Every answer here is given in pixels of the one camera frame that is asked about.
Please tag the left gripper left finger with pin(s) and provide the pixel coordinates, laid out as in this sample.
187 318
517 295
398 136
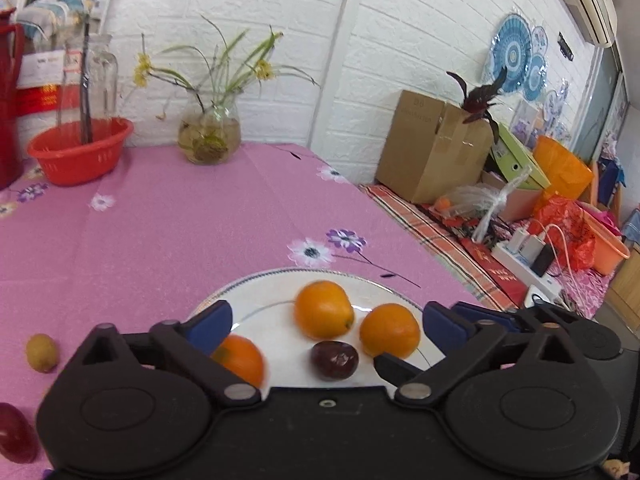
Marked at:
186 349

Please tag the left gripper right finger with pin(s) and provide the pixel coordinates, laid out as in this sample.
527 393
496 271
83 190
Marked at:
451 331

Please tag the small dark plum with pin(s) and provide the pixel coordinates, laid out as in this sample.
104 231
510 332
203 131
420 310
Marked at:
334 360

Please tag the large orange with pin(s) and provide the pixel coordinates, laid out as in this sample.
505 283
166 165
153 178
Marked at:
322 310

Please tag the brown kiwi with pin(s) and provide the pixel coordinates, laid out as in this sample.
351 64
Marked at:
42 353

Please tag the dark red plum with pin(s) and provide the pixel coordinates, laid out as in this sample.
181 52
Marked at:
18 442

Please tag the tangerine with stem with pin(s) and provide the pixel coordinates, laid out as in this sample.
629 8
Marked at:
239 355

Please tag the small orange kumquat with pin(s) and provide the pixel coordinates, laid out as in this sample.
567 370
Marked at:
390 328

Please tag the plaid cloth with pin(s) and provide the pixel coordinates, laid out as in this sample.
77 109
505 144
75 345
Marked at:
442 245

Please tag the white power strip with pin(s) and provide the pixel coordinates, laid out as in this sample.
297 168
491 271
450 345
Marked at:
529 258

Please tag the pink floral tablecloth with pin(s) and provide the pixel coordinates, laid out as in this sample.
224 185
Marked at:
157 235

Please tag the clear plastic bag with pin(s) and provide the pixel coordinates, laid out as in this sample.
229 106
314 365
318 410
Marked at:
481 201

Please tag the red plastic bag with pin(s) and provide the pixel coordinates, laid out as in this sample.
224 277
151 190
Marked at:
567 230

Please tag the pink plastic basin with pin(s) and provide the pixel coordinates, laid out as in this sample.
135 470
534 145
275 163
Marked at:
610 251

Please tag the cardboard box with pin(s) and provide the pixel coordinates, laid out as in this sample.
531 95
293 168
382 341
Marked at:
431 149

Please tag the green box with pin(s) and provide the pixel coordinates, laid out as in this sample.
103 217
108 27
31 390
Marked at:
512 158

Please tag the orange plastic bag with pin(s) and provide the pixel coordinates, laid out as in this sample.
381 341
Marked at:
568 175

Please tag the glass vase with plant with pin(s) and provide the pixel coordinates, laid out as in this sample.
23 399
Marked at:
209 129

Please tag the red plastic basket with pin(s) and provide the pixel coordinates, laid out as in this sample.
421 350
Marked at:
67 161

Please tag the dark purple plant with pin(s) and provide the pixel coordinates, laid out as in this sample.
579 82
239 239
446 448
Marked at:
477 102

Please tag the glass pitcher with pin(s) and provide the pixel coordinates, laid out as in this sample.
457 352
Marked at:
87 98

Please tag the red thermos jug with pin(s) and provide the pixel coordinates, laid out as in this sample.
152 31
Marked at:
12 50

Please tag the blue wall decorations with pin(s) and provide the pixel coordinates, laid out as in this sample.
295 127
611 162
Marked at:
523 50

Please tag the wall calendar poster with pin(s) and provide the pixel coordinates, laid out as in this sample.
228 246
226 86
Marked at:
48 26

